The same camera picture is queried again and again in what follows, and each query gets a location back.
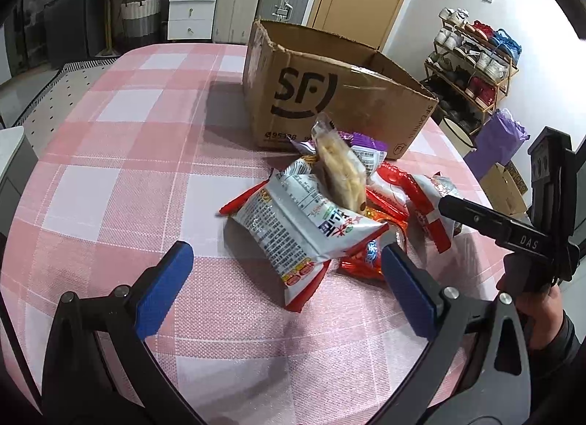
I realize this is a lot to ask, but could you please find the small white red-striped snack packet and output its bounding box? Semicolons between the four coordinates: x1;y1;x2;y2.
405;172;463;254

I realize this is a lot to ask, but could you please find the person's right hand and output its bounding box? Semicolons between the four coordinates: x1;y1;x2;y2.
497;276;566;352

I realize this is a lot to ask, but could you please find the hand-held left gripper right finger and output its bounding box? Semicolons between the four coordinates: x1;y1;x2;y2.
380;243;534;425

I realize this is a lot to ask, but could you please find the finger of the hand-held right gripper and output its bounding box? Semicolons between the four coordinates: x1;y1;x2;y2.
438;195;510;241

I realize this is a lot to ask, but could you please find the dark glass cabinet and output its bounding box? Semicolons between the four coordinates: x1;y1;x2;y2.
0;0;47;84

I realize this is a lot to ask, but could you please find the yellow-handled broom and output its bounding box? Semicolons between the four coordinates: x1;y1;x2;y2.
103;0;115;57

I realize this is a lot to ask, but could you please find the large white red-edged snack packet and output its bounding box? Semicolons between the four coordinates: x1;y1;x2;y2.
217;157;390;313

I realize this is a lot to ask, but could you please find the small cardboard box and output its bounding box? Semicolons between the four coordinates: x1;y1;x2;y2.
480;162;532;217

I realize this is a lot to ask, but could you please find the cream trash bin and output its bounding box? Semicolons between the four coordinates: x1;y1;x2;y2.
438;116;477;158

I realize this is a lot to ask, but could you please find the orange-red snack packet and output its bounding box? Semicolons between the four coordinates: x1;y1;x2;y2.
364;205;408;236

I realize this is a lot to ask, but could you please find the shoe rack with shoes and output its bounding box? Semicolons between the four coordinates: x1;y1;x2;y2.
433;7;523;130

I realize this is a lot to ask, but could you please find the person's right forearm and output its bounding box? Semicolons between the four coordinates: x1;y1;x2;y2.
526;310;586;407

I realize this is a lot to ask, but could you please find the purple bag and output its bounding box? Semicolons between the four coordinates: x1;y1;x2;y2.
463;108;531;183

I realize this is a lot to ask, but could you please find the white side table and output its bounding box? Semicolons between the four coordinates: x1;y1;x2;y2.
0;126;37;233

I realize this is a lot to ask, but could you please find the red triangular snack packet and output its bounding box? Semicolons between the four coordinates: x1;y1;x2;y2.
338;223;408;286

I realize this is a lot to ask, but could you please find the purple and white snack packet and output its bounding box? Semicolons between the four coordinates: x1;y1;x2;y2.
290;131;389;178

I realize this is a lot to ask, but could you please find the clear pastry packet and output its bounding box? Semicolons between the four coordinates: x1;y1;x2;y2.
311;112;368;215

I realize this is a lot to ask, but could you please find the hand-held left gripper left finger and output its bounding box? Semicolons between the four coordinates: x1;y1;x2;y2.
41;242;202;425

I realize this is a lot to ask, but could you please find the dark grey refrigerator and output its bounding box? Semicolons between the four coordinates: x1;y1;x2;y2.
43;0;111;69

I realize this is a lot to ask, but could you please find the black and white patterned rug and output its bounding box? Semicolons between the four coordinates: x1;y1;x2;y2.
18;56;122;128

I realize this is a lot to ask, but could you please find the wooden shoe rack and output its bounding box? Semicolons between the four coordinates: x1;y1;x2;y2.
423;17;520;133

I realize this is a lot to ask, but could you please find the grey and white wicker basket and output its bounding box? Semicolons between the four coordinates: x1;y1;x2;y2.
120;0;161;38

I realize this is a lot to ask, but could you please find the brown cardboard box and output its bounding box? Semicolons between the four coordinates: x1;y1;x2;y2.
242;17;439;160

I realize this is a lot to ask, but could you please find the pink checked tablecloth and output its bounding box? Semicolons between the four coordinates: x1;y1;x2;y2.
0;42;527;425

